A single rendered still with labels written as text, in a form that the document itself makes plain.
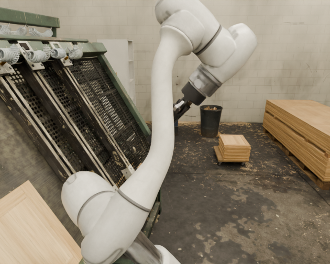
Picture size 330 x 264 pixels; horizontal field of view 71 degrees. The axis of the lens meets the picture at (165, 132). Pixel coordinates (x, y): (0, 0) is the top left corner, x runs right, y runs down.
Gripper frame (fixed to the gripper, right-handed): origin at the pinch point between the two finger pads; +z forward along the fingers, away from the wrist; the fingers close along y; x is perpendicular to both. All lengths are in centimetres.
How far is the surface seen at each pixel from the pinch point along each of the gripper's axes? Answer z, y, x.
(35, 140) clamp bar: 61, -23, -52
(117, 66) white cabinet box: 84, -335, -215
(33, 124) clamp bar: 54, -22, -58
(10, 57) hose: 31, -13, -81
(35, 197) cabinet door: 71, -10, -26
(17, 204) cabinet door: 71, -1, -26
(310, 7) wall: -272, -562, -46
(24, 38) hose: 23, -20, -88
